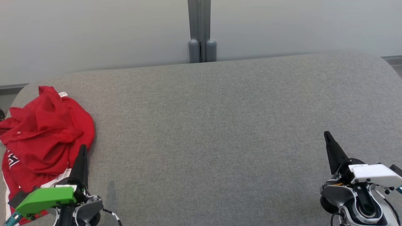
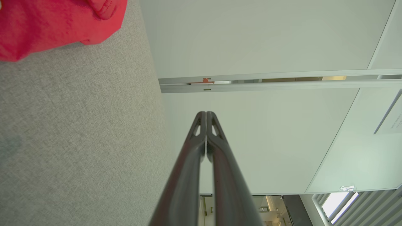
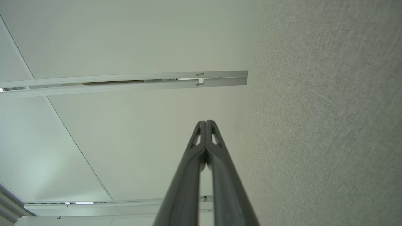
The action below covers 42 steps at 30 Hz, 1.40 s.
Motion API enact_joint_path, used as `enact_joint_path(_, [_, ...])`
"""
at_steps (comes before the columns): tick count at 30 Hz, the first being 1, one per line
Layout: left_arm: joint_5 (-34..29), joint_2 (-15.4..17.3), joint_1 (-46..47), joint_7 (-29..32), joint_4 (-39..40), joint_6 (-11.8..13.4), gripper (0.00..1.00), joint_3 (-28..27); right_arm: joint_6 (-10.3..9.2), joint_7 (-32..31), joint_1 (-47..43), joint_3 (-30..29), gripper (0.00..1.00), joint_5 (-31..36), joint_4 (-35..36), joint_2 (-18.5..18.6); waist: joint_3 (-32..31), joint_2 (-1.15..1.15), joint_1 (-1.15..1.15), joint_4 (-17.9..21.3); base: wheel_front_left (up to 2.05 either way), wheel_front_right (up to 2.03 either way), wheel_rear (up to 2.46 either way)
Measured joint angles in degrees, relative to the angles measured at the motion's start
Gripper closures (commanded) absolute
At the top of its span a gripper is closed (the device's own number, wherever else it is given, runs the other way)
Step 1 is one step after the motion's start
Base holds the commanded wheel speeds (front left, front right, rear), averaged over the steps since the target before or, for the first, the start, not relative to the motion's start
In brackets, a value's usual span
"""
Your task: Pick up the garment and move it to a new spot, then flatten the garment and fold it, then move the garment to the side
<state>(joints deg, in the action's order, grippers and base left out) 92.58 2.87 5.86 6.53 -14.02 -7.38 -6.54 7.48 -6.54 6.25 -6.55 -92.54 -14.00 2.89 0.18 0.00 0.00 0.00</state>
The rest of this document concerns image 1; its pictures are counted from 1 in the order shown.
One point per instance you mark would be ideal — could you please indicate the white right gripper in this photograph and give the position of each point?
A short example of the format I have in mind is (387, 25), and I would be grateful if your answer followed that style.
(377, 175)

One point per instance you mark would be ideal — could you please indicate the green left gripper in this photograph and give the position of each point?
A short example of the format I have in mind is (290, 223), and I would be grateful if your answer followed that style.
(47, 197)

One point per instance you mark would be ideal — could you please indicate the red shirt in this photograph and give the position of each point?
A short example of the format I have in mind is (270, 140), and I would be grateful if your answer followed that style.
(47, 125)

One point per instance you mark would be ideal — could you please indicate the red Bulls 23 jersey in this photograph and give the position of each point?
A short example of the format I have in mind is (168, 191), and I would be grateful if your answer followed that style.
(28, 175)

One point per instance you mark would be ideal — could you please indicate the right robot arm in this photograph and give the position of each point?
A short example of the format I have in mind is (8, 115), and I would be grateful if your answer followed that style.
(364, 210)

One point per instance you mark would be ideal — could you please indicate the small black object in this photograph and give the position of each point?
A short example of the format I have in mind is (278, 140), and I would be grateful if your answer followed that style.
(1, 115)

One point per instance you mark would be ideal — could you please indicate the grey fabric sofa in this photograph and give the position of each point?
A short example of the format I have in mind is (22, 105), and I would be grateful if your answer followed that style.
(204, 125)

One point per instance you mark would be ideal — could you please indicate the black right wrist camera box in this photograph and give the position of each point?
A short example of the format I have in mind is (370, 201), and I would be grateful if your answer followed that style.
(396, 170)

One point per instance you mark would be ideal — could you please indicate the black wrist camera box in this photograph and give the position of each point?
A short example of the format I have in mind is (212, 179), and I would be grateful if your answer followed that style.
(17, 197)
(396, 170)

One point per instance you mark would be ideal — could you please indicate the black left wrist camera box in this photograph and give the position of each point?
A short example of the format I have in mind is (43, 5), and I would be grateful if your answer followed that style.
(17, 197)

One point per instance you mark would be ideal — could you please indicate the grey skirting rail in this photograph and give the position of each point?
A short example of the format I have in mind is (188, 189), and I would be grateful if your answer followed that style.
(392, 59)
(12, 86)

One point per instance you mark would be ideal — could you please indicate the grey partition post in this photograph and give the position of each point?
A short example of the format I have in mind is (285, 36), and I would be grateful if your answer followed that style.
(199, 31)

